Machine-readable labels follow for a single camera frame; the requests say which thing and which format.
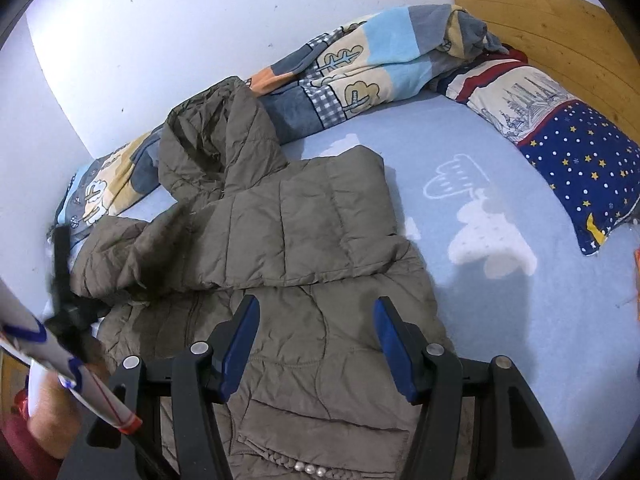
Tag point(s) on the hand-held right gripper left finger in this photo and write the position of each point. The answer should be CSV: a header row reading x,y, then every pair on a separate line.
x,y
241,337

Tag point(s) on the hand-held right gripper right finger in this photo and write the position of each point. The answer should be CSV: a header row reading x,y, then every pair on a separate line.
x,y
392,345

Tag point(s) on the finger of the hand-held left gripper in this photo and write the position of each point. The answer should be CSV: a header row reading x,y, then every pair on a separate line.
x,y
62,280

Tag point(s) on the olive quilted hooded jacket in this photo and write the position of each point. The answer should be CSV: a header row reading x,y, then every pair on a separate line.
x,y
300,220

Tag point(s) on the person's left forearm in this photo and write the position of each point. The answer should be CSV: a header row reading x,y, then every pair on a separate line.
x,y
50,415

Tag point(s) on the light blue cloud bed sheet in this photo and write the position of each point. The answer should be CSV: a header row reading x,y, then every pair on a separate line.
x,y
500,335

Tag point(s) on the orange object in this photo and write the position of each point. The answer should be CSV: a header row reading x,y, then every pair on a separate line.
x,y
637,275

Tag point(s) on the navy star printed pillow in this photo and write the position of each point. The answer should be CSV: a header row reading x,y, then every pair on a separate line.
x,y
575,160

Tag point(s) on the patchwork printed fleece blanket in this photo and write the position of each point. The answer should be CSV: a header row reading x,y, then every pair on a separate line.
x,y
350,70

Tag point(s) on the wooden headboard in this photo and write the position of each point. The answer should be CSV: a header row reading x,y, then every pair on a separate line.
x,y
540,25

